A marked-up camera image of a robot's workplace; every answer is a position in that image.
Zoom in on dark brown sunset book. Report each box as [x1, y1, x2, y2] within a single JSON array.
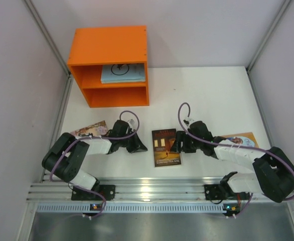
[[152, 129, 182, 168]]

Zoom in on light blue cat book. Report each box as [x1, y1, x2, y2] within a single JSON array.
[[101, 63, 145, 84]]

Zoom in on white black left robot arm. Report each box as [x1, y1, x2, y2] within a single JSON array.
[[42, 119, 148, 192]]

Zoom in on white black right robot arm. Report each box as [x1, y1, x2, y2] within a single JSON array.
[[171, 121, 294, 203]]

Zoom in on pink illustrated fairy-tale book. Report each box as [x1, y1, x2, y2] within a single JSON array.
[[70, 121, 108, 137]]

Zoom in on orange illustrated book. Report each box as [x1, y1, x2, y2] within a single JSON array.
[[222, 132, 259, 148]]

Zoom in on orange two-shelf cabinet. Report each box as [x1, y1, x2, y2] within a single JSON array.
[[67, 26, 150, 108]]

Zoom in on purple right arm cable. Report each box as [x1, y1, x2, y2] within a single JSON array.
[[178, 102, 294, 219]]

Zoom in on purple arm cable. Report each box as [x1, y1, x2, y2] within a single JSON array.
[[49, 110, 140, 221], [178, 102, 294, 219]]

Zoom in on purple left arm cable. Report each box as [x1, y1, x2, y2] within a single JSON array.
[[49, 110, 140, 221]]

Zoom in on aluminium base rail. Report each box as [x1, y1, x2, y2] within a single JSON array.
[[27, 177, 219, 202]]

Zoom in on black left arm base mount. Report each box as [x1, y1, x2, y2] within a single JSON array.
[[71, 184, 116, 201]]

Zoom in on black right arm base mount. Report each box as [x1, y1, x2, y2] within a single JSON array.
[[204, 184, 250, 202]]

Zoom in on left aluminium corner post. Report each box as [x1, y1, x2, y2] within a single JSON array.
[[24, 0, 71, 76]]

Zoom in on aluminium corner post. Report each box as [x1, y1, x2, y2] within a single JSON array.
[[246, 0, 294, 73], [24, 0, 71, 76]]

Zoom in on slotted grey cable duct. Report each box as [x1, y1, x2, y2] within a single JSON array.
[[37, 202, 238, 213]]

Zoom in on right aluminium corner post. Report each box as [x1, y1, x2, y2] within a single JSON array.
[[246, 0, 294, 73]]

